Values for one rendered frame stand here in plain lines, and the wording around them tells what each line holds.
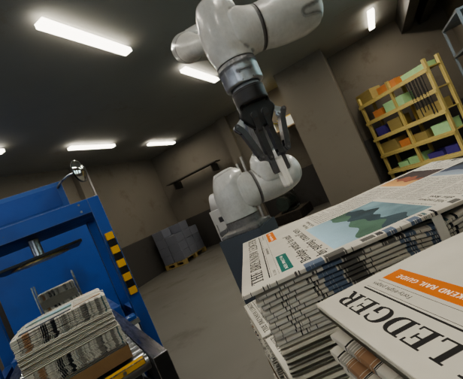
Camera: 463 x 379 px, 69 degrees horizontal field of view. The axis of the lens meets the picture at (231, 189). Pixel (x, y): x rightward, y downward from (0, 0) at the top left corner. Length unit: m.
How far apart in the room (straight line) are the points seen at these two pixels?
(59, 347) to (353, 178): 7.37
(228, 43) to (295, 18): 0.16
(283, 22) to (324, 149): 7.32
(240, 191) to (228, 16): 0.77
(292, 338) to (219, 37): 0.60
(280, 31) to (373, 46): 8.56
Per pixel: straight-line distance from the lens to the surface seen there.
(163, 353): 1.17
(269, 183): 1.40
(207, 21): 0.79
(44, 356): 1.24
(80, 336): 1.23
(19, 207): 2.62
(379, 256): 0.34
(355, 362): 0.21
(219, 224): 9.12
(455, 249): 0.25
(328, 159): 8.08
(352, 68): 9.28
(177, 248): 9.41
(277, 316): 0.34
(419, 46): 9.35
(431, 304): 0.19
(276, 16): 0.81
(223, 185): 1.38
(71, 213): 2.49
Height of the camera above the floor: 1.15
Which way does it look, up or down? 1 degrees up
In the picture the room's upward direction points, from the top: 24 degrees counter-clockwise
